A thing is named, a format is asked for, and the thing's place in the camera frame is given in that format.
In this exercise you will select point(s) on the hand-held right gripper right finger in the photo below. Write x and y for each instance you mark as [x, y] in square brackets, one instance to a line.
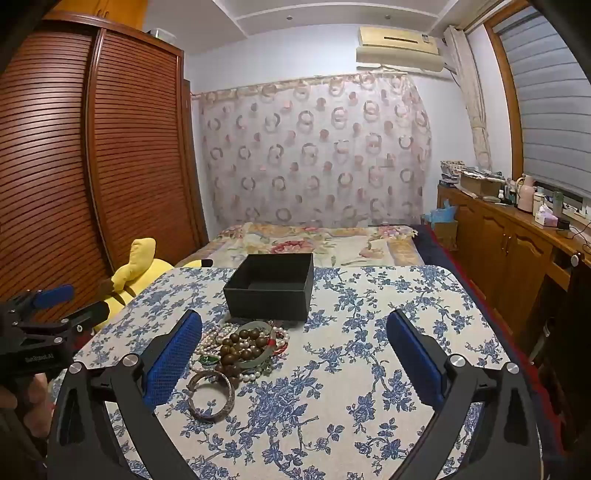
[415, 360]

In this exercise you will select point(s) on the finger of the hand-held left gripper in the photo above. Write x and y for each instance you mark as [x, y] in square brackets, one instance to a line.
[53, 295]
[87, 314]

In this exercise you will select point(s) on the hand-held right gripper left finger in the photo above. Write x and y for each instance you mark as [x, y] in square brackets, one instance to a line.
[171, 355]

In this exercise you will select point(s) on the silver bangle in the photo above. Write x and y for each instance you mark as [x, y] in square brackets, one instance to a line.
[228, 392]

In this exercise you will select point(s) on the green jade bangle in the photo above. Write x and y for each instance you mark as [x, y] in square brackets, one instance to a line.
[277, 357]

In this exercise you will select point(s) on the black box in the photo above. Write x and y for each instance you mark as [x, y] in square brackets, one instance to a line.
[272, 290]

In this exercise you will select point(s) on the person's left hand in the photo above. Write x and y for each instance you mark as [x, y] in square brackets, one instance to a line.
[21, 406]

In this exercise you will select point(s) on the yellow plush toy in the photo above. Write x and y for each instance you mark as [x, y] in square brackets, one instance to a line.
[138, 272]

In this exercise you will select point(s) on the blue floral tablecloth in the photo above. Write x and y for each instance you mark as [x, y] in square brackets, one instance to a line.
[323, 392]

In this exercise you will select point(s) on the dark blue bed sheet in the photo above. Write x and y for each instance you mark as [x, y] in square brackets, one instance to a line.
[431, 251]

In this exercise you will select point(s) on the wooden sideboard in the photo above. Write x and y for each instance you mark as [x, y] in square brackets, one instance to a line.
[498, 249]

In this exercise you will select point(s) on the blue plastic bag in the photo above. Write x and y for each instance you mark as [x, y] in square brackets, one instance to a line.
[445, 214]

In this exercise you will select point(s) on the dark chair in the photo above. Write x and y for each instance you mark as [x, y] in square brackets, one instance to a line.
[568, 350]

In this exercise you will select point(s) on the floral bedspread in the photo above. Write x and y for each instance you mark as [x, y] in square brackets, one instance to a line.
[300, 242]

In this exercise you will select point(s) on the wooden louvered wardrobe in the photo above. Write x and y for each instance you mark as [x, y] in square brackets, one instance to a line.
[115, 138]

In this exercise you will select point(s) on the cardboard box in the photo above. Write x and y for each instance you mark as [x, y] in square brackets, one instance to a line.
[480, 187]

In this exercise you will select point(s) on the stack of papers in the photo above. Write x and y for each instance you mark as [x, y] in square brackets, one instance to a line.
[451, 173]

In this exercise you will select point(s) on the pink tissue box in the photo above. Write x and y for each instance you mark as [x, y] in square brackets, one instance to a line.
[547, 217]

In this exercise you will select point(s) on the pink thermos jug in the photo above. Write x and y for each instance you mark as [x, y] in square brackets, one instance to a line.
[525, 196]

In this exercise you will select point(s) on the green bottle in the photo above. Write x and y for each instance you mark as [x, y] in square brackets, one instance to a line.
[558, 203]

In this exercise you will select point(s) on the circle patterned curtain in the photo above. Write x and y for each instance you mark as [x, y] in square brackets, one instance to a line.
[314, 152]

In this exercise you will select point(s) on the cream side curtain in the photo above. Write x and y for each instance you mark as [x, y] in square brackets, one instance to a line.
[473, 106]

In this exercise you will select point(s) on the clear plastic container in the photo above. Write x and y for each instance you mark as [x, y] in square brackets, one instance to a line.
[159, 32]

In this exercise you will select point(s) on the grey window blind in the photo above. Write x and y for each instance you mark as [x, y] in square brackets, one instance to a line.
[549, 106]

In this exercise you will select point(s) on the cream air conditioner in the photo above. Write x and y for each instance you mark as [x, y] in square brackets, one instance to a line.
[397, 48]

